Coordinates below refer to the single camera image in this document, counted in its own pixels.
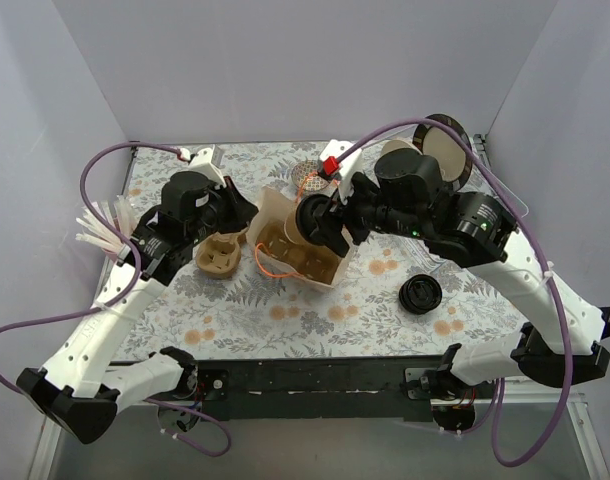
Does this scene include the black plastic cup lid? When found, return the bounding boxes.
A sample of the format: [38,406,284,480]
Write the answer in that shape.
[295,194,330,245]

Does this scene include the brown paper coffee cup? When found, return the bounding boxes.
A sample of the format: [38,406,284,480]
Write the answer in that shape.
[284,209,307,245]

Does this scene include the beige paper takeout bag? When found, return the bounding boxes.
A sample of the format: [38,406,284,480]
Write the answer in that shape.
[246,187,356,291]

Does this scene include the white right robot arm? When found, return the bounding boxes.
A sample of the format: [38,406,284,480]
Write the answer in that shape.
[296,148,610,399]

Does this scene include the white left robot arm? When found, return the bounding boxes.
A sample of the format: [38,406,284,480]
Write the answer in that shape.
[16,171,258,444]

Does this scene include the stack of cardboard cup carriers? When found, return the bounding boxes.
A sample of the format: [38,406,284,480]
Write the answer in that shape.
[195,230,246,279]

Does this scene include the cream ceramic plate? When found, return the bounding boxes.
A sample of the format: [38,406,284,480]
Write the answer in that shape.
[380,139,422,159]

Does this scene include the patterned ceramic bowl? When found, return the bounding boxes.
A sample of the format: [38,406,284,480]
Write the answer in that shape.
[291,160,330,195]

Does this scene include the dark rimmed ceramic plate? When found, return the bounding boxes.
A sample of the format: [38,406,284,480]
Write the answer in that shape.
[412,124,473,191]

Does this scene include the stack of black lids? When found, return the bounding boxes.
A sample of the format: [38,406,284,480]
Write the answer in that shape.
[398,274,443,315]

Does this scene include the floral patterned table mat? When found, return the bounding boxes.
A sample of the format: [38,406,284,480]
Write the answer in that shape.
[87,141,544,360]

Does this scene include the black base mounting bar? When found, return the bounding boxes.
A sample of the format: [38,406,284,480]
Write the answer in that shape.
[180,355,441,422]

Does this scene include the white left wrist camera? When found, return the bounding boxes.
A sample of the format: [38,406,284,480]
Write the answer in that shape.
[180,145,226,188]

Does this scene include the white wire dish rack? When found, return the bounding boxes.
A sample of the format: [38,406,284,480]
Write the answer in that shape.
[469,134,529,218]

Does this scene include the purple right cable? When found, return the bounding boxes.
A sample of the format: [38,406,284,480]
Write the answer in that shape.
[334,117,576,469]

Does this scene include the purple cable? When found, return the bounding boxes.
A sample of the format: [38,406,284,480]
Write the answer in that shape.
[334,117,576,469]
[0,142,232,457]

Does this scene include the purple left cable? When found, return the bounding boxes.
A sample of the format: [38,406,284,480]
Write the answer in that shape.
[0,142,232,457]

